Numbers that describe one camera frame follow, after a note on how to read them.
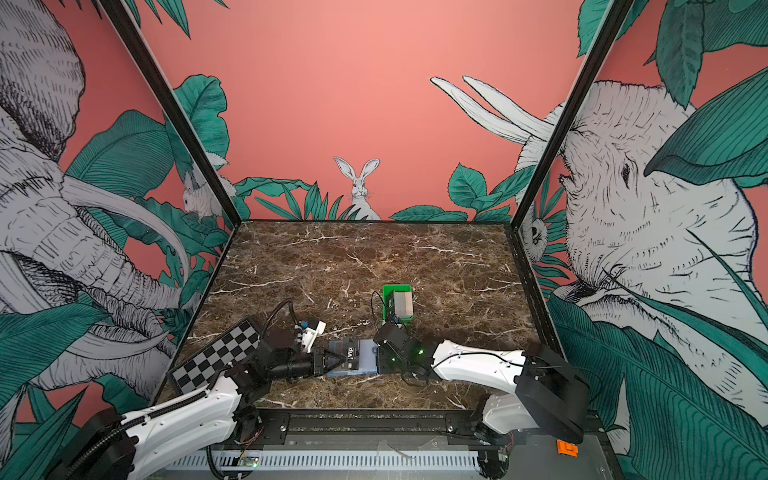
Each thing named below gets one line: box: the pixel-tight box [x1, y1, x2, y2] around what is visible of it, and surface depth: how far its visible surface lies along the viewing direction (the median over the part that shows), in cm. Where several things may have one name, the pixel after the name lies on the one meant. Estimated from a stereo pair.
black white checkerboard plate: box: [166, 318, 261, 396], surface depth 84 cm
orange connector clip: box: [557, 439, 579, 458], surface depth 71 cm
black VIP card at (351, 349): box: [341, 339, 360, 370], surface depth 81 cm
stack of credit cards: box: [394, 291, 413, 318], surface depth 95 cm
